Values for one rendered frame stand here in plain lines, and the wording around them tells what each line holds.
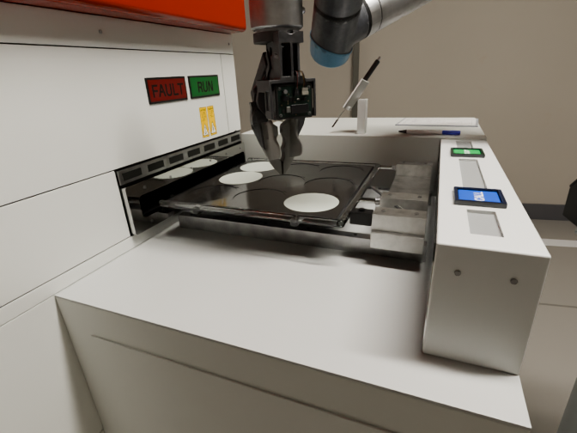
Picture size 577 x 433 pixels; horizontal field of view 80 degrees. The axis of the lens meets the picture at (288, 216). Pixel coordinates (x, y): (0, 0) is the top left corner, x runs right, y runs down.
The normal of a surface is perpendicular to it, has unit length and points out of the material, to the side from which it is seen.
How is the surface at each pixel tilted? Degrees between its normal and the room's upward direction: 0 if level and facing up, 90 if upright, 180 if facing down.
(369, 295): 0
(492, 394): 0
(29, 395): 90
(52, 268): 90
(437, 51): 90
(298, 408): 90
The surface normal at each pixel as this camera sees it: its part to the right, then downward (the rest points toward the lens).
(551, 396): -0.05, -0.92
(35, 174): 0.92, 0.11
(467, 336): -0.38, 0.37
